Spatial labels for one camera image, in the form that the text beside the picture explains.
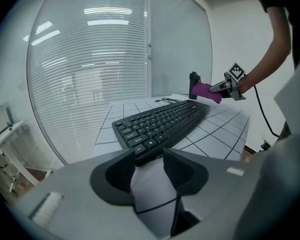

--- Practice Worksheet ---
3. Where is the purple cloth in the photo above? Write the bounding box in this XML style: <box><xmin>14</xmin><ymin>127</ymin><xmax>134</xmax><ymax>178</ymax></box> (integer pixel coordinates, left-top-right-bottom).
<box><xmin>191</xmin><ymin>82</ymin><xmax>223</xmax><ymax>105</ymax></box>

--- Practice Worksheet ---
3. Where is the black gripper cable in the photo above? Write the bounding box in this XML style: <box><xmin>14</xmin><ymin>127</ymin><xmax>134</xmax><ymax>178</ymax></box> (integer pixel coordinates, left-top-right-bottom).
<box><xmin>253</xmin><ymin>85</ymin><xmax>281</xmax><ymax>138</ymax></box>

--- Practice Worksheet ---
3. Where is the black coiled cable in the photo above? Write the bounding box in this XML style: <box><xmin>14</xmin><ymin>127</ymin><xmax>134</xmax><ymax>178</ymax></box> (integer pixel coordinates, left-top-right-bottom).
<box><xmin>154</xmin><ymin>97</ymin><xmax>183</xmax><ymax>104</ymax></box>

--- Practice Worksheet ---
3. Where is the person's right forearm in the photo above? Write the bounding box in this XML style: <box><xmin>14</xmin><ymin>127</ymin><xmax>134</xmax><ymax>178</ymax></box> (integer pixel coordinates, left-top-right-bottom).
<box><xmin>239</xmin><ymin>6</ymin><xmax>293</xmax><ymax>95</ymax></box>

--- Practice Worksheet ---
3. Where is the white checked tablecloth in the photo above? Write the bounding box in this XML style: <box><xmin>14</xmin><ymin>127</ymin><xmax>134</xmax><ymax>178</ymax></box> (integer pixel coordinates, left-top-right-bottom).
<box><xmin>93</xmin><ymin>92</ymin><xmax>251</xmax><ymax>235</ymax></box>

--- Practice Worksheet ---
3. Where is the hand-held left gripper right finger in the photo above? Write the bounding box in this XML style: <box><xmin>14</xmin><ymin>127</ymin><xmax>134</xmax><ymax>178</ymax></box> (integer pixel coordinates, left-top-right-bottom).
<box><xmin>162</xmin><ymin>147</ymin><xmax>266</xmax><ymax>236</ymax></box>

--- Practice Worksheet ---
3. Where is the glass partition with blinds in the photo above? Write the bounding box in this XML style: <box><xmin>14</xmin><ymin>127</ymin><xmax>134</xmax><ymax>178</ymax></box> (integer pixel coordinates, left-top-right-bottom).
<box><xmin>0</xmin><ymin>0</ymin><xmax>213</xmax><ymax>165</ymax></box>

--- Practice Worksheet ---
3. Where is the black bottle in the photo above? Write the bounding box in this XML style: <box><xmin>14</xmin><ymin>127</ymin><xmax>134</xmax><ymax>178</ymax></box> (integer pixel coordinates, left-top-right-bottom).
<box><xmin>188</xmin><ymin>71</ymin><xmax>203</xmax><ymax>100</ymax></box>

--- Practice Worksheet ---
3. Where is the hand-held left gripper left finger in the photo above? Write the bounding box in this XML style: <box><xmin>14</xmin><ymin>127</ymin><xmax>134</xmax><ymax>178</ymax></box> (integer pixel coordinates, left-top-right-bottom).
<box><xmin>14</xmin><ymin>147</ymin><xmax>156</xmax><ymax>240</ymax></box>

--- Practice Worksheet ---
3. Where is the person's black shirt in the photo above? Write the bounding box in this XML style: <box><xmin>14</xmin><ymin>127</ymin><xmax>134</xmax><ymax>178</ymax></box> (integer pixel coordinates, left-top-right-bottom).
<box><xmin>249</xmin><ymin>0</ymin><xmax>300</xmax><ymax>70</ymax></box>

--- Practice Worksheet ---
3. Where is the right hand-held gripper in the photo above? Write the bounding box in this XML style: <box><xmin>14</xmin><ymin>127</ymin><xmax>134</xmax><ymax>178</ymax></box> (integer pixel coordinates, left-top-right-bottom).
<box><xmin>208</xmin><ymin>62</ymin><xmax>247</xmax><ymax>102</ymax></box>

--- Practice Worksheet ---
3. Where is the black keyboard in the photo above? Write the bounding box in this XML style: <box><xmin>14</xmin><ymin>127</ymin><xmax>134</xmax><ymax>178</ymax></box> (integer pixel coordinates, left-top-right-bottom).
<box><xmin>111</xmin><ymin>99</ymin><xmax>211</xmax><ymax>167</ymax></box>

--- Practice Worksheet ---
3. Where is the white desk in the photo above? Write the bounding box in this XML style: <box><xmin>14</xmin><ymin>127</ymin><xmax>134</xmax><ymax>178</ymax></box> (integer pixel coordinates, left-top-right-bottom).
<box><xmin>0</xmin><ymin>120</ymin><xmax>42</xmax><ymax>192</ymax></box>

